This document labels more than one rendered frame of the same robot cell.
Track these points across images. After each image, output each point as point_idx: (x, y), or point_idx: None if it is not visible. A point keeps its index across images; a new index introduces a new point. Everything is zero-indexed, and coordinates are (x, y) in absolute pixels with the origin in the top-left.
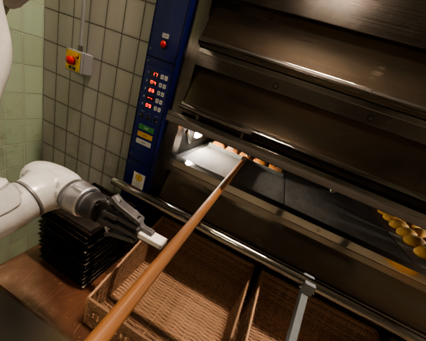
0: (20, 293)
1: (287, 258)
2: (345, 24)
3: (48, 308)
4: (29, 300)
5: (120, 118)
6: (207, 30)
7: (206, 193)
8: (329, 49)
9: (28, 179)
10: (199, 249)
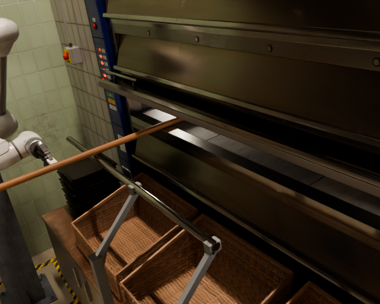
0: (53, 227)
1: (213, 196)
2: None
3: (63, 236)
4: (55, 230)
5: (102, 90)
6: (108, 6)
7: (159, 143)
8: None
9: (14, 139)
10: (164, 199)
